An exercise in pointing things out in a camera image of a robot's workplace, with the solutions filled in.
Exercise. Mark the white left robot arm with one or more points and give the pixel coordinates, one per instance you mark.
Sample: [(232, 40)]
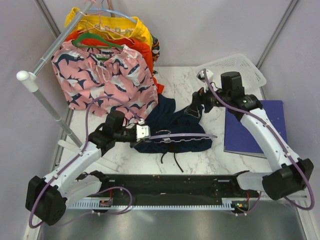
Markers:
[(50, 196)]

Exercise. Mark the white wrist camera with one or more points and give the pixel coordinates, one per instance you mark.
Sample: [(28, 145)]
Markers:
[(142, 131), (205, 76)]

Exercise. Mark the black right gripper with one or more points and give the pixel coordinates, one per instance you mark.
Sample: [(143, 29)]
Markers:
[(199, 98)]

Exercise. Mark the orange shorts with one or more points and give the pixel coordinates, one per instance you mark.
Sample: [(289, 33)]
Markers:
[(141, 47)]

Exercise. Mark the silver clothes rack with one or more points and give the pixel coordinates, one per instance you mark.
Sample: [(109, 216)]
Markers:
[(28, 79)]

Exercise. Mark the white plastic basket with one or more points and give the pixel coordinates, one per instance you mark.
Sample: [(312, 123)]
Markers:
[(252, 78)]

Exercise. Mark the blue binder folder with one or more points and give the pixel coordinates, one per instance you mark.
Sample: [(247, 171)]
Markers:
[(238, 140)]

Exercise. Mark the yellow shorts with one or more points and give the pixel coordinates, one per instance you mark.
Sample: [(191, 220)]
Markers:
[(137, 31)]

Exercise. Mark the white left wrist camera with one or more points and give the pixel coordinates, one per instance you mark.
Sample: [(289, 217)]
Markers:
[(142, 131)]

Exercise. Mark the pink wire hanger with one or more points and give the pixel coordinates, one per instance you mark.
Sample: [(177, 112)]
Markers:
[(105, 27)]

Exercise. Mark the pink shark print shorts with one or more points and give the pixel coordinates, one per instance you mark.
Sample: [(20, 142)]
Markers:
[(106, 86)]

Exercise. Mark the green hanger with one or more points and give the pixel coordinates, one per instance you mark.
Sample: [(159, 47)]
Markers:
[(111, 53)]

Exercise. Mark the light blue cable duct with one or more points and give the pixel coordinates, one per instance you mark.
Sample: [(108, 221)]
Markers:
[(189, 203)]

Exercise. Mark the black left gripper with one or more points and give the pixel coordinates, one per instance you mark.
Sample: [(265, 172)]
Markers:
[(135, 143)]

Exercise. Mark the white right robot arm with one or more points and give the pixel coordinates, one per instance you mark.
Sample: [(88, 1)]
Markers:
[(289, 172)]

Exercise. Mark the light blue hanger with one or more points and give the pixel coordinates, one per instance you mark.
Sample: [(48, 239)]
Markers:
[(104, 10)]

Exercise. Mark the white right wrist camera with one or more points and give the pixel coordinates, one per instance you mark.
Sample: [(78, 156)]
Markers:
[(205, 76)]

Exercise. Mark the black orange patterned garment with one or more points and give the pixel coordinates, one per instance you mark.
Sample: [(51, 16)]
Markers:
[(155, 49)]

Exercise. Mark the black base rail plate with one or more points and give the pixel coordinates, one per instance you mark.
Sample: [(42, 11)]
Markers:
[(132, 186)]

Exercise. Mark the navy blue shorts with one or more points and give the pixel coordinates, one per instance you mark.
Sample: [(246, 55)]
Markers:
[(164, 119)]

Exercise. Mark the translucent lilac hanger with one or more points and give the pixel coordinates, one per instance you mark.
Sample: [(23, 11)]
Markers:
[(180, 137)]

